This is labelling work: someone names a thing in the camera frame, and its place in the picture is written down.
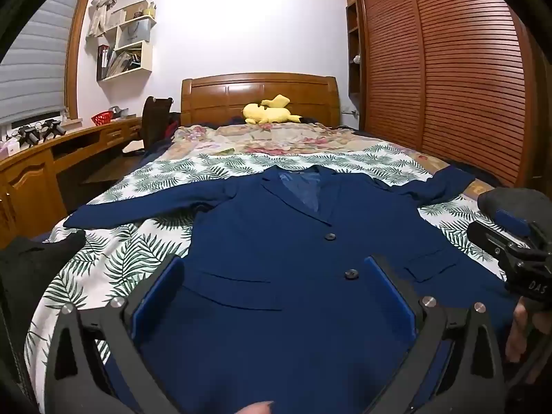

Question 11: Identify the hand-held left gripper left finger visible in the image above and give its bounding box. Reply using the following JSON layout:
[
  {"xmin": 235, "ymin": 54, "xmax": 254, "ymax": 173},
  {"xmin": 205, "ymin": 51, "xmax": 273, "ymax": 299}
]
[{"xmin": 45, "ymin": 255, "xmax": 186, "ymax": 414}]

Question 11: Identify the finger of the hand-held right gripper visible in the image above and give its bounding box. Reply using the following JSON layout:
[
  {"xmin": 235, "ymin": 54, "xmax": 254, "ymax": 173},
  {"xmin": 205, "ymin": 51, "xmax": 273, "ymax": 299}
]
[
  {"xmin": 478, "ymin": 187, "xmax": 533, "ymax": 237},
  {"xmin": 468, "ymin": 221, "xmax": 524, "ymax": 264}
]

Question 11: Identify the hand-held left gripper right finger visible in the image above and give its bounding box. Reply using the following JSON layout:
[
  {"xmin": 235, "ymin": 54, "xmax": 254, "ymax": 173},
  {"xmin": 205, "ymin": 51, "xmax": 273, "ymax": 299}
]
[{"xmin": 363, "ymin": 255, "xmax": 507, "ymax": 414}]

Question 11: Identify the navy blue suit jacket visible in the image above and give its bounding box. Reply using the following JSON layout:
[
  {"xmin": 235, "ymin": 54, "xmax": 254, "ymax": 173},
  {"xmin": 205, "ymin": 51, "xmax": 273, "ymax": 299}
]
[{"xmin": 64, "ymin": 165, "xmax": 518, "ymax": 414}]

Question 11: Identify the person's right hand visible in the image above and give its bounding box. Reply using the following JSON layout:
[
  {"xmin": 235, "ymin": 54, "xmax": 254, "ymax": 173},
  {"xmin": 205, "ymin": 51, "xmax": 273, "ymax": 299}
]
[{"xmin": 505, "ymin": 297, "xmax": 552, "ymax": 365}]

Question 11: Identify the yellow patterned blanket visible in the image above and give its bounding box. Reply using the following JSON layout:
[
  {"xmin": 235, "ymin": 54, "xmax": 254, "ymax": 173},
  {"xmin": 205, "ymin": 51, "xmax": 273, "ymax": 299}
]
[{"xmin": 425, "ymin": 157, "xmax": 496, "ymax": 201}]

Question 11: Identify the leaf print bed sheet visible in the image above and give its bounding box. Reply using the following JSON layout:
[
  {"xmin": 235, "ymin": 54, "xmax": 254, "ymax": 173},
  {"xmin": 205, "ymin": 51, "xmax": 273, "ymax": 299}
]
[{"xmin": 26, "ymin": 144, "xmax": 514, "ymax": 402}]

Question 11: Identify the black garment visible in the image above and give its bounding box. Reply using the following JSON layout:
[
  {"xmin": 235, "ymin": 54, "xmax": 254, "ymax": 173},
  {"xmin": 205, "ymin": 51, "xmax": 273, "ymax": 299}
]
[{"xmin": 0, "ymin": 229, "xmax": 87, "ymax": 354}]

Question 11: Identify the wooden louvred wardrobe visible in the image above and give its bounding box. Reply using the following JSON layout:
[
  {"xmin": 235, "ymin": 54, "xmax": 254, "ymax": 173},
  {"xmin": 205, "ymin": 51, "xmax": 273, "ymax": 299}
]
[{"xmin": 344, "ymin": 0, "xmax": 552, "ymax": 188}]

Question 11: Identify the wooden desk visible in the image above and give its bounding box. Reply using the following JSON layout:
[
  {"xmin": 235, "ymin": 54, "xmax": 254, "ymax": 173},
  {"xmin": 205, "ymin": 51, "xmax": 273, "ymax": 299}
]
[{"xmin": 0, "ymin": 116, "xmax": 145, "ymax": 238}]

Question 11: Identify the floral blanket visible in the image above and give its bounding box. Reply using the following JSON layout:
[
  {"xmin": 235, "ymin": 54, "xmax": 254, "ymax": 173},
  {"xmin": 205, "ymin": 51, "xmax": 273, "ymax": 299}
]
[{"xmin": 166, "ymin": 121, "xmax": 432, "ymax": 169}]

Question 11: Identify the dark wooden chair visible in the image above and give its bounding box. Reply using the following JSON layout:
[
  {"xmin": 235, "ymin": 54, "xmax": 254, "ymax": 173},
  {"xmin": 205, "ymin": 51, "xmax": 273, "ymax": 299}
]
[{"xmin": 123, "ymin": 96, "xmax": 174, "ymax": 156}]

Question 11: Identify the dark pillow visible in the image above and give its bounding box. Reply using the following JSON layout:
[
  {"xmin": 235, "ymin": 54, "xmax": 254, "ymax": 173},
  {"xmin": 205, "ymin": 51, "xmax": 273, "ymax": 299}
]
[{"xmin": 297, "ymin": 114, "xmax": 346, "ymax": 129}]

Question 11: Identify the wooden bed headboard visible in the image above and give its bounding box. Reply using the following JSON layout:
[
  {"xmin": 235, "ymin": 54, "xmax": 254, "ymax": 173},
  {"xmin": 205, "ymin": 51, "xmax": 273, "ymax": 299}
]
[{"xmin": 180, "ymin": 72, "xmax": 339, "ymax": 129}]

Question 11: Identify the yellow plush toy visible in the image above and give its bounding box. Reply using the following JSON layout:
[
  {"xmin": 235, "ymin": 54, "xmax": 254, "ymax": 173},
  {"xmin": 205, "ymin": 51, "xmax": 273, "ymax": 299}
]
[{"xmin": 242, "ymin": 94, "xmax": 303, "ymax": 125}]

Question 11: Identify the black binder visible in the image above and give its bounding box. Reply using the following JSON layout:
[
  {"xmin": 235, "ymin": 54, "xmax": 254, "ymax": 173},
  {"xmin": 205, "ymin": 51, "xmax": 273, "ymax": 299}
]
[{"xmin": 97, "ymin": 44, "xmax": 110, "ymax": 80}]

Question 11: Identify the grey window blind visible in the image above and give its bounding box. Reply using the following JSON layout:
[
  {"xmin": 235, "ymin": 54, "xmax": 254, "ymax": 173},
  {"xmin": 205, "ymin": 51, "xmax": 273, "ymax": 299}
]
[{"xmin": 0, "ymin": 0, "xmax": 89, "ymax": 125}]

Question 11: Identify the silver paper bag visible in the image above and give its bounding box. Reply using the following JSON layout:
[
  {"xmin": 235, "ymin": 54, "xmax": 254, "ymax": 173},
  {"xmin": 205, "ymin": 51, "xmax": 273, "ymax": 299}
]
[{"xmin": 117, "ymin": 18, "xmax": 151, "ymax": 48}]

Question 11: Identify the white dried flower decoration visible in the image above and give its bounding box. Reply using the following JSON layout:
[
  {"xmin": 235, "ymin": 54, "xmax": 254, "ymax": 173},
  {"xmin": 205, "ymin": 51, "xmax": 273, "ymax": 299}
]
[{"xmin": 87, "ymin": 0, "xmax": 130, "ymax": 37}]

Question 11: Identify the white wall shelf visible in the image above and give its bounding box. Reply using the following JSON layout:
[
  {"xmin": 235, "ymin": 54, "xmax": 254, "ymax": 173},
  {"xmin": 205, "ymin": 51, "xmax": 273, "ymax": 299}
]
[{"xmin": 96, "ymin": 1, "xmax": 157, "ymax": 82}]

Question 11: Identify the wooden window frame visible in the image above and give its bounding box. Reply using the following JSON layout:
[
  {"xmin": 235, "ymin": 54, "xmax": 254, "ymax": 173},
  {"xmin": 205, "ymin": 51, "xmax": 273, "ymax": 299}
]
[{"xmin": 64, "ymin": 0, "xmax": 98, "ymax": 124}]

